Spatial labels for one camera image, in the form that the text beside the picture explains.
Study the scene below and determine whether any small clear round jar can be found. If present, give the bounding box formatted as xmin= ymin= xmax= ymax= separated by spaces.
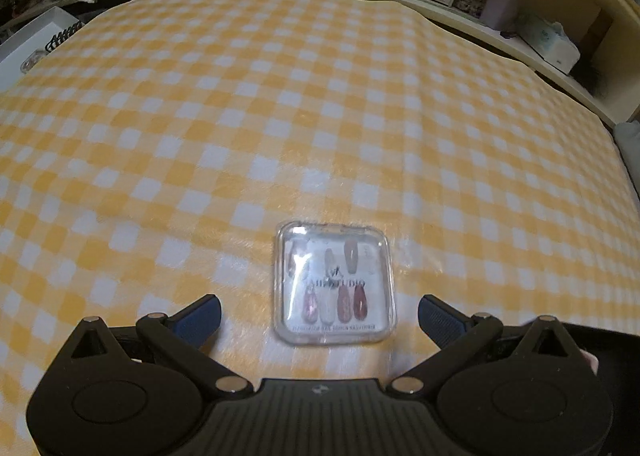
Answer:
xmin=20 ymin=50 xmax=48 ymax=72

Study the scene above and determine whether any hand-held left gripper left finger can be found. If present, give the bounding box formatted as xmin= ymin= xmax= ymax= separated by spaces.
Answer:
xmin=57 ymin=293 xmax=248 ymax=394

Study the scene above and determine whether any yellow white checkered blanket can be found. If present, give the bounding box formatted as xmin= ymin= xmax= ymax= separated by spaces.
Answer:
xmin=0 ymin=0 xmax=640 ymax=456

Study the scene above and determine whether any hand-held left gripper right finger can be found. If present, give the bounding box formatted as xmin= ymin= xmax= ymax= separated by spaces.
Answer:
xmin=391 ymin=293 xmax=588 ymax=394

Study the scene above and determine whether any pale purple box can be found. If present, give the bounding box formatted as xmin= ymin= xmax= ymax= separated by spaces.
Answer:
xmin=482 ymin=0 xmax=518 ymax=31

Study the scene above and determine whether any grey pillow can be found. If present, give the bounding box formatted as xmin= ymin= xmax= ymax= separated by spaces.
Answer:
xmin=614 ymin=121 xmax=640 ymax=217

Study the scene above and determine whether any white tissue box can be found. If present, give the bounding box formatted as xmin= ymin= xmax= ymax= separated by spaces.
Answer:
xmin=520 ymin=16 xmax=581 ymax=74

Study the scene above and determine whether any clear press-on nail case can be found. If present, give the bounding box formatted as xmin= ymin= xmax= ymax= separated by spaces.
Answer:
xmin=274 ymin=220 xmax=398 ymax=346

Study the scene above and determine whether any white spiral notebook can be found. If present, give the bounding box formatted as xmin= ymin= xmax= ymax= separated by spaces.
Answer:
xmin=0 ymin=6 xmax=83 ymax=91

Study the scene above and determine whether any beaded accessory pile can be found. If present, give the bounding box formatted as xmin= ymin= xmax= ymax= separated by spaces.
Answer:
xmin=455 ymin=0 xmax=486 ymax=19

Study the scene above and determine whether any large black box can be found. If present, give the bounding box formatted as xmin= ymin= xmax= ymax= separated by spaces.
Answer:
xmin=560 ymin=330 xmax=640 ymax=456

